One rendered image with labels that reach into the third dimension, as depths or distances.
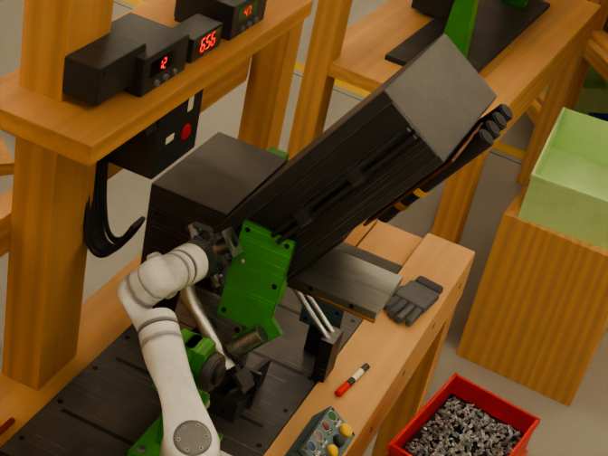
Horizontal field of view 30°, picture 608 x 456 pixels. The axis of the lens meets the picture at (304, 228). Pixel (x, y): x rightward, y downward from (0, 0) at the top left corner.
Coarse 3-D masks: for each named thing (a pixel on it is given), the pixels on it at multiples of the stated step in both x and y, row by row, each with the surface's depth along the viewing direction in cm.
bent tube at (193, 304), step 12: (228, 228) 223; (228, 240) 221; (216, 252) 223; (240, 252) 223; (192, 288) 228; (192, 300) 228; (192, 312) 228; (204, 312) 228; (204, 324) 228; (204, 336) 228; (216, 336) 228; (216, 348) 228; (228, 360) 228
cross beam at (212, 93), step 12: (228, 72) 283; (240, 72) 290; (216, 84) 278; (228, 84) 286; (240, 84) 293; (204, 96) 274; (216, 96) 281; (204, 108) 277; (108, 168) 241; (120, 168) 246; (12, 192) 216; (0, 204) 212; (0, 216) 208; (0, 228) 209; (0, 240) 210; (0, 252) 212
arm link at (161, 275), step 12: (168, 252) 204; (180, 252) 204; (144, 264) 192; (156, 264) 192; (168, 264) 194; (180, 264) 200; (192, 264) 204; (144, 276) 191; (156, 276) 190; (168, 276) 192; (180, 276) 197; (192, 276) 204; (144, 288) 191; (156, 288) 191; (168, 288) 192; (180, 288) 201
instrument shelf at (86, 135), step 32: (160, 0) 239; (288, 0) 252; (256, 32) 234; (192, 64) 216; (224, 64) 222; (0, 96) 192; (32, 96) 194; (128, 96) 200; (160, 96) 203; (0, 128) 190; (32, 128) 187; (64, 128) 186; (96, 128) 188; (128, 128) 193; (96, 160) 187
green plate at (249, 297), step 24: (240, 240) 225; (264, 240) 223; (288, 240) 221; (240, 264) 226; (264, 264) 224; (288, 264) 222; (240, 288) 227; (264, 288) 225; (216, 312) 230; (240, 312) 228; (264, 312) 226
